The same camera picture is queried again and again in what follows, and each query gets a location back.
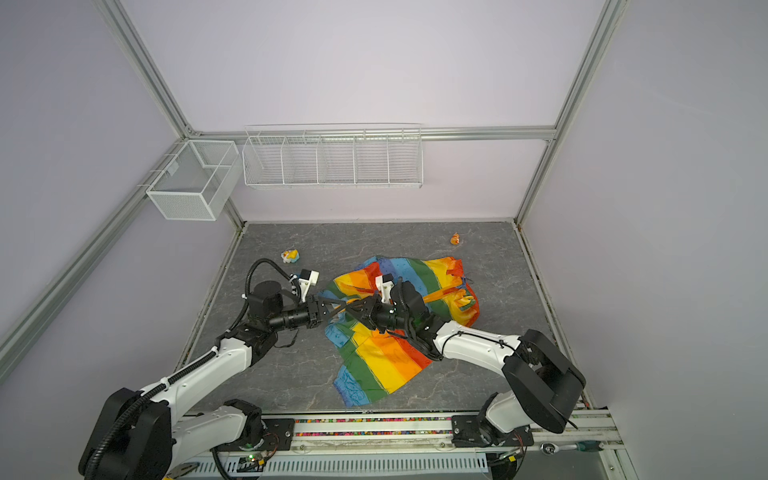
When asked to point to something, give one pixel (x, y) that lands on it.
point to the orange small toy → (455, 239)
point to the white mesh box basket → (195, 184)
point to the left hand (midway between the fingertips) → (345, 310)
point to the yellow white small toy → (290, 256)
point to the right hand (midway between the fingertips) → (344, 312)
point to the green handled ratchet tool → (549, 448)
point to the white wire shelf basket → (383, 155)
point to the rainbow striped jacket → (376, 363)
